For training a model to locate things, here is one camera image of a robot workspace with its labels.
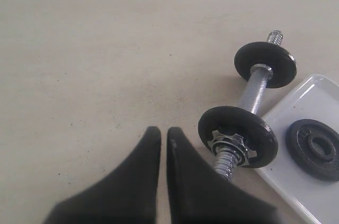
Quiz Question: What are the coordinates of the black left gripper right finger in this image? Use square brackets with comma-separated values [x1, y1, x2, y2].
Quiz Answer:
[166, 127, 281, 223]

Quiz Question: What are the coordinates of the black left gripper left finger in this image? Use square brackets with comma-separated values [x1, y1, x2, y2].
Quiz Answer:
[45, 127, 161, 223]

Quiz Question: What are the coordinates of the chrome threaded dumbbell bar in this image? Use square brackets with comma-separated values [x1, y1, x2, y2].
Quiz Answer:
[213, 30, 283, 180]

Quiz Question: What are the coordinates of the chrome star collar nut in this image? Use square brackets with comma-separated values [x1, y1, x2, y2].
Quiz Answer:
[207, 130, 249, 166]

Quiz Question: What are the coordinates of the black weight plate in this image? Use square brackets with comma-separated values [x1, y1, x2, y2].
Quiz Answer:
[285, 119, 338, 182]
[198, 106, 278, 168]

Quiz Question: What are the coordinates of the white rectangular tray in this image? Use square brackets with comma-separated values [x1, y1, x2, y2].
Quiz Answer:
[257, 74, 338, 223]

